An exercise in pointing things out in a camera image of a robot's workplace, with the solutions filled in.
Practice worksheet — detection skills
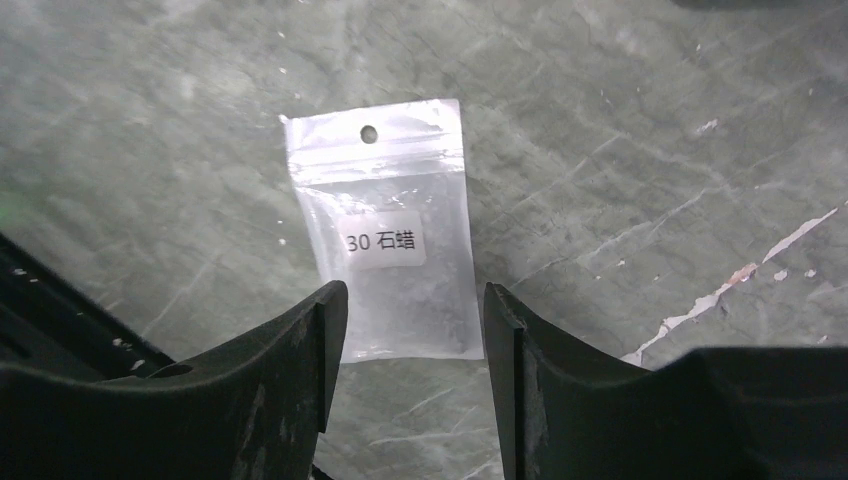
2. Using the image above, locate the small white paper packet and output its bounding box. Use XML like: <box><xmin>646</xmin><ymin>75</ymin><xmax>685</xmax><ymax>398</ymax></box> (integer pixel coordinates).
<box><xmin>284</xmin><ymin>99</ymin><xmax>484</xmax><ymax>363</ymax></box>

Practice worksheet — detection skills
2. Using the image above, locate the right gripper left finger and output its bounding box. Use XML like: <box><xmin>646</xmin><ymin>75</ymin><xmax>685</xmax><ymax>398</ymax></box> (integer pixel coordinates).
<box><xmin>1</xmin><ymin>281</ymin><xmax>348</xmax><ymax>479</ymax></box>

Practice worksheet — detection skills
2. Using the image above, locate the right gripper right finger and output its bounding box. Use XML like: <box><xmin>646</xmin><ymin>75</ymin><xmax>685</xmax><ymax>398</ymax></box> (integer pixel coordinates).
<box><xmin>483</xmin><ymin>283</ymin><xmax>847</xmax><ymax>479</ymax></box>

